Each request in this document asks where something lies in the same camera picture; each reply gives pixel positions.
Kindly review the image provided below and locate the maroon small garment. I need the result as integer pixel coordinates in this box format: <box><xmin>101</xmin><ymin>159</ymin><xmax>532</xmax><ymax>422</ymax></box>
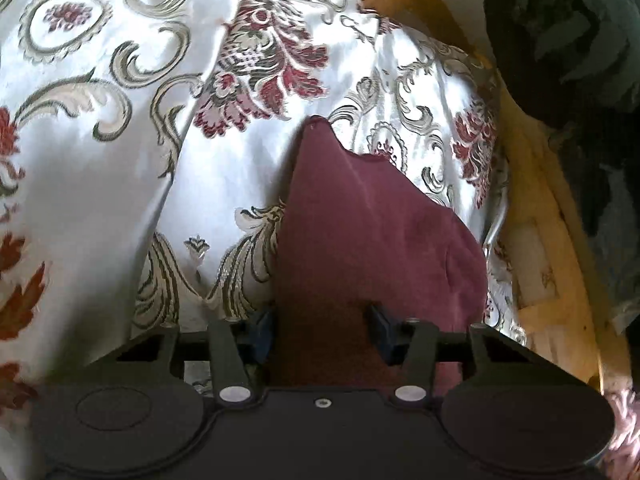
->
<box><xmin>267</xmin><ymin>116</ymin><xmax>488</xmax><ymax>388</ymax></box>

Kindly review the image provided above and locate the floral white bedspread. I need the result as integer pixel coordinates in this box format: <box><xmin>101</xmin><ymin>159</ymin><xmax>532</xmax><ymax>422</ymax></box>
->
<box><xmin>1</xmin><ymin>0</ymin><xmax>523</xmax><ymax>479</ymax></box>

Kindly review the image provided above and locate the pink fuzzy sleeve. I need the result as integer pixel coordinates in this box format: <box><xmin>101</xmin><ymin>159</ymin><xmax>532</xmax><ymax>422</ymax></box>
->
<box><xmin>602</xmin><ymin>389</ymin><xmax>640</xmax><ymax>480</ymax></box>

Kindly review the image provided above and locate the black puffer jacket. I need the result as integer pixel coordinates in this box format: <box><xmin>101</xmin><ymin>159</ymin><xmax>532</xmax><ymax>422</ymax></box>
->
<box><xmin>484</xmin><ymin>0</ymin><xmax>639</xmax><ymax>333</ymax></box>

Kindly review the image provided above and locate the wooden bed frame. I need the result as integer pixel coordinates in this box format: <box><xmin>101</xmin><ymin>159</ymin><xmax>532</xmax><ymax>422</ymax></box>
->
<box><xmin>309</xmin><ymin>0</ymin><xmax>633</xmax><ymax>394</ymax></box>

